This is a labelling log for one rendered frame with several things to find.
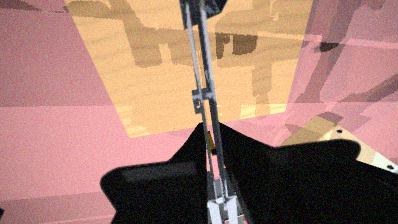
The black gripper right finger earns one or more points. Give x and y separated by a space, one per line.
254 168

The white cylinder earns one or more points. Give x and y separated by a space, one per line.
240 220

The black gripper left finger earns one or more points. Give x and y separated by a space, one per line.
183 175

